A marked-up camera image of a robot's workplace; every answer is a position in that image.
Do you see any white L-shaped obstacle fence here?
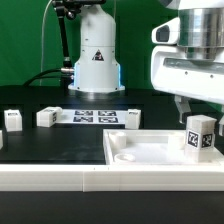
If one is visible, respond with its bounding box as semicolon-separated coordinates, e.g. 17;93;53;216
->
0;143;224;193

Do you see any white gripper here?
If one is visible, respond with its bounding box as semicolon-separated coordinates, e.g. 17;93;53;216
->
150;17;224;136

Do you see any black cable bundle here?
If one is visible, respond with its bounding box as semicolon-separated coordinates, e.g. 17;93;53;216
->
22;67;75;87

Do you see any white cable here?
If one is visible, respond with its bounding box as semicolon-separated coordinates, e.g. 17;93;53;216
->
39;0;54;87

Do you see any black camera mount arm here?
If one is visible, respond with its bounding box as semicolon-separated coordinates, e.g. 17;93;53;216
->
51;0;107;69

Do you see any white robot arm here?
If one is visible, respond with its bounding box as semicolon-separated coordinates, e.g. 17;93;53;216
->
69;0;224;119

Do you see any AprilTag marker sheet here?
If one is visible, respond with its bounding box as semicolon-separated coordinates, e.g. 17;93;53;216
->
59;109;127;125

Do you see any white square tabletop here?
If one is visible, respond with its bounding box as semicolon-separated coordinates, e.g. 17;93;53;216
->
103;129;224;165

